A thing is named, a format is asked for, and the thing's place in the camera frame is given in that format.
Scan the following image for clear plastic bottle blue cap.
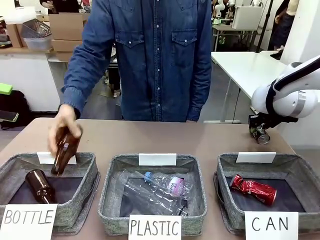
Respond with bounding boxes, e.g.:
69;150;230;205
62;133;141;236
144;171;195;201

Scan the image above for crushed clear plastic bottle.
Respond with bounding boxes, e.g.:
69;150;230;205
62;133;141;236
119;171;189;216

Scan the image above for green block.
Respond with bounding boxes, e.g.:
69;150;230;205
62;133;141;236
0;83;14;95

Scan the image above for person right forearm denim sleeve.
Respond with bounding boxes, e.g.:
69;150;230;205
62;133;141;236
61;46;111;120

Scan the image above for white box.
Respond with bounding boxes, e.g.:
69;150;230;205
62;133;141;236
232;5;264;31

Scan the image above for black bag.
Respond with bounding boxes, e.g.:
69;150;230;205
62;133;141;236
0;89;33;119

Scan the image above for grey fabric basket can sign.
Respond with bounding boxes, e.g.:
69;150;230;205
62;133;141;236
213;152;320;235

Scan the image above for person left forearm denim sleeve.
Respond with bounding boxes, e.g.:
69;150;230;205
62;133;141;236
187;64;213;123

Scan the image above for black tripod pole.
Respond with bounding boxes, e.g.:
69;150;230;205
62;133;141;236
254;0;275;53

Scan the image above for blank white card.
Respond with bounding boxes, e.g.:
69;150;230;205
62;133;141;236
138;153;177;167
235;151;277;164
36;151;78;165

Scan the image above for grey fabric basket plastic sign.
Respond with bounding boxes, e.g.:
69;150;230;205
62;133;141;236
97;153;208;236

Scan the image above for white side table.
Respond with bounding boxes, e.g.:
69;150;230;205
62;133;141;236
210;50;295;101

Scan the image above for brown glass bottle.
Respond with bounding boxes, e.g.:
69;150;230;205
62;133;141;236
50;124;82;176
24;169;57;205

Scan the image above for background person black top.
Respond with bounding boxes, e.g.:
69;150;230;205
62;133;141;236
39;0;85;15

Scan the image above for black mesh basket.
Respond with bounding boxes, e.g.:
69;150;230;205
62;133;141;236
20;19;52;39

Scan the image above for white paper sign CAN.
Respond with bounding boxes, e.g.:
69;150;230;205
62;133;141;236
244;211;300;240

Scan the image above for small cardboard box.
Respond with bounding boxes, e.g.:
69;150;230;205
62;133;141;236
6;23;29;49

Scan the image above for grey fabric basket bottle sign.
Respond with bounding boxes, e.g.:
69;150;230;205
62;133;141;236
0;151;101;236

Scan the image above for clear plastic bin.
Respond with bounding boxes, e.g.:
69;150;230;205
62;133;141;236
23;35;53;51

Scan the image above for grey background table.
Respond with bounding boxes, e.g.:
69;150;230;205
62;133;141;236
211;23;259;53

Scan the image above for person torso denim shirt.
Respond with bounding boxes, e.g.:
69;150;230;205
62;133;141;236
82;0;213;123

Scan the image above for crushed red can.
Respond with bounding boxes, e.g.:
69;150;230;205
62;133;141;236
229;174;278;206

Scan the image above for background person dark skirt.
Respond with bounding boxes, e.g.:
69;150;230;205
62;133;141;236
268;0;300;51

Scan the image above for flat closed cardboard box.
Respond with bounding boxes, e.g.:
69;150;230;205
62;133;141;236
51;38;85;53
55;51;76;63

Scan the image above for white paper sign BOTTLE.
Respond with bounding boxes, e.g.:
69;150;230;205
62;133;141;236
0;203;59;240

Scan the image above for person right hand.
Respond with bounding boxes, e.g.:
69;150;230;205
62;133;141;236
48;103;84;157

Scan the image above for dark silver-ended can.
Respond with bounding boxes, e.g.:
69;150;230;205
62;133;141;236
250;127;271;145

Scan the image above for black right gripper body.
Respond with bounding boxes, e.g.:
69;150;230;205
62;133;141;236
247;114;270;131

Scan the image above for open cardboard box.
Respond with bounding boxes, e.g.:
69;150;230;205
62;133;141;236
48;12;89;41

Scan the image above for white paper sign PLASTIC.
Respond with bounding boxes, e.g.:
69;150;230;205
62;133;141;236
128;214;183;240

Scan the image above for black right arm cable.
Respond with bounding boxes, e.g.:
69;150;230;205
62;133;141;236
265;56;320;116

